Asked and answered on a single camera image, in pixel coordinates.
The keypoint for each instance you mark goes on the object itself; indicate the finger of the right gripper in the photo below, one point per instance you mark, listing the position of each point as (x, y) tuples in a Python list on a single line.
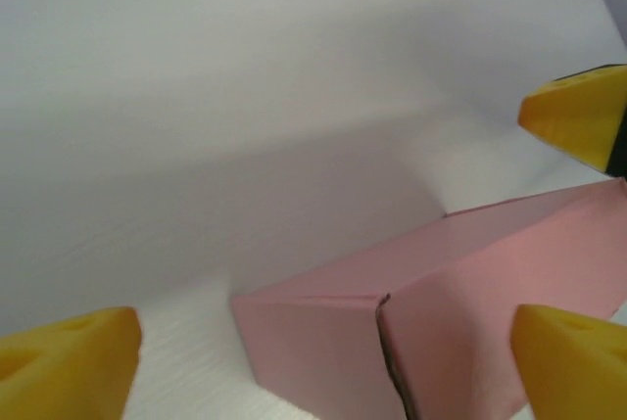
[(578, 116)]

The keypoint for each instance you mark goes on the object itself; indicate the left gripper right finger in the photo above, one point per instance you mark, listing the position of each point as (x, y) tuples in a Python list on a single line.
[(578, 371)]

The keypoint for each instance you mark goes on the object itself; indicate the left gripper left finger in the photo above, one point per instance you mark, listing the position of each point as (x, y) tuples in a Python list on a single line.
[(59, 371)]

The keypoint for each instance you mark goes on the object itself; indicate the pink paper box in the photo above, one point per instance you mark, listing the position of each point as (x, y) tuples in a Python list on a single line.
[(441, 293)]

